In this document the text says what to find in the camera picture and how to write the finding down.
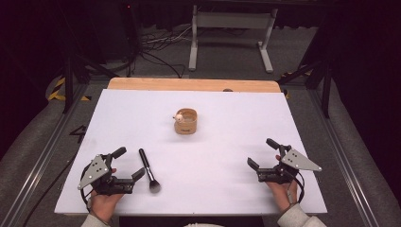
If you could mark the person's left hand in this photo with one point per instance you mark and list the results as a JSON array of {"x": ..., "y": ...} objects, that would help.
[{"x": 102, "y": 205}]

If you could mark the black tripod stand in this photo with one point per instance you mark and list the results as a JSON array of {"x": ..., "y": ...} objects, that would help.
[
  {"x": 326, "y": 91},
  {"x": 68, "y": 85}
]

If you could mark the yellow and black floor tape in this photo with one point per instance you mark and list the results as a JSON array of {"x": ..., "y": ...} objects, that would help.
[{"x": 58, "y": 91}]

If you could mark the person's right hand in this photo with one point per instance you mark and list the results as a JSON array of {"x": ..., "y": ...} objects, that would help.
[{"x": 283, "y": 195}]

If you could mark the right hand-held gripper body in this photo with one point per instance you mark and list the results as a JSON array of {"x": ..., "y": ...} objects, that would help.
[{"x": 277, "y": 175}]

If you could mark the white table sheet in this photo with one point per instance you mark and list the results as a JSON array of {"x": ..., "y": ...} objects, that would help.
[{"x": 205, "y": 164}]

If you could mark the wooden holder with small figure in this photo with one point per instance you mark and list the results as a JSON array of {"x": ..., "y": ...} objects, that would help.
[{"x": 186, "y": 126}]

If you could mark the black makeup brush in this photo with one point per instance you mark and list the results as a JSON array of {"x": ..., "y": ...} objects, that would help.
[{"x": 147, "y": 167}]

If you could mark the aluminium floor rail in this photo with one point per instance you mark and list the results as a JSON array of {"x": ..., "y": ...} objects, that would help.
[
  {"x": 340, "y": 151},
  {"x": 41, "y": 157}
]

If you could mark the white metal stand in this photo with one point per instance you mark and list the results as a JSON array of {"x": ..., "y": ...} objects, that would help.
[{"x": 194, "y": 47}]

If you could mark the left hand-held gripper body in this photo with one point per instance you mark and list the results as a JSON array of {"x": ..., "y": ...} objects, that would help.
[{"x": 94, "y": 171}]

